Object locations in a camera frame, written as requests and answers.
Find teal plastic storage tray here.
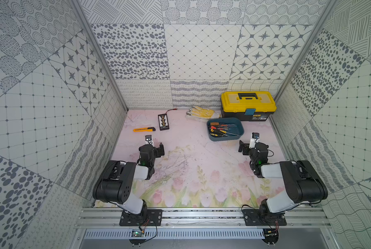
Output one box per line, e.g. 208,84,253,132
206,117,245,142

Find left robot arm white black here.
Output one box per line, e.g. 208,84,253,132
92,143,165,218

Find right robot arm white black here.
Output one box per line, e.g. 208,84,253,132
238,141,328,215

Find orange utility knife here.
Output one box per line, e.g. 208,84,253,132
133,127,156,132

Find yellow black toolbox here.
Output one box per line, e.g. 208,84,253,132
221,91,277,121

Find yellow work gloves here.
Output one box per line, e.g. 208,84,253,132
185,106,221,122

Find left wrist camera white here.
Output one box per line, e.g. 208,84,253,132
145,135,154,146

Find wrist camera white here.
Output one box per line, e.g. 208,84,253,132
249,132,260,148
145,135,154,146

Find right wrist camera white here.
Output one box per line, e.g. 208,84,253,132
249,132,260,148

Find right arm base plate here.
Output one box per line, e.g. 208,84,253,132
242,209,287,227

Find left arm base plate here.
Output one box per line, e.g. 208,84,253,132
120,209,163,227

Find aluminium rail frame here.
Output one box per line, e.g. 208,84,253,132
75,206,330,229

